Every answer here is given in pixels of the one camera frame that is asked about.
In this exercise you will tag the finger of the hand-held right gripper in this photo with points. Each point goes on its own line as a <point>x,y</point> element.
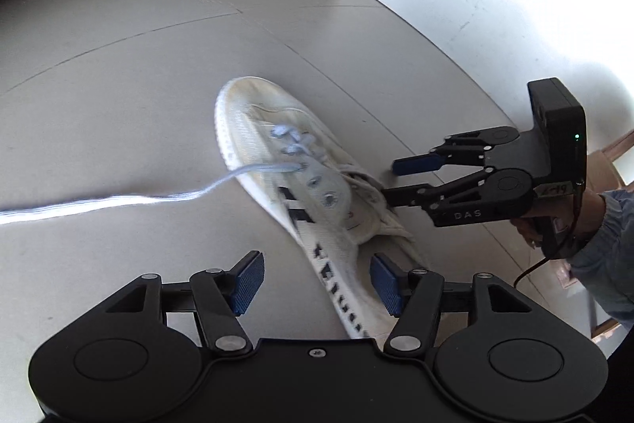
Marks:
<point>418,164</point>
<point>406,196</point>

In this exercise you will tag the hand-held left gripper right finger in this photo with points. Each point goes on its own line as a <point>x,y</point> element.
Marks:
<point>386,284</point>

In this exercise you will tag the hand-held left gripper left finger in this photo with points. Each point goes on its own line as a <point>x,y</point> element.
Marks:
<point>250,282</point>

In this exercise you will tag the white shoelace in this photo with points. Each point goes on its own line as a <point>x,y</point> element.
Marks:
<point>99,204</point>

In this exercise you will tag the white canvas shoe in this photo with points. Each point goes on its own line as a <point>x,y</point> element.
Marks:
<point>257,106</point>

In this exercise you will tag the person's right forearm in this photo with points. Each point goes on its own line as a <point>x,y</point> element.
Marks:
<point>614,264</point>

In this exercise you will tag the person's right hand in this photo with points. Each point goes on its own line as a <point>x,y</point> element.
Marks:
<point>589,212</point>

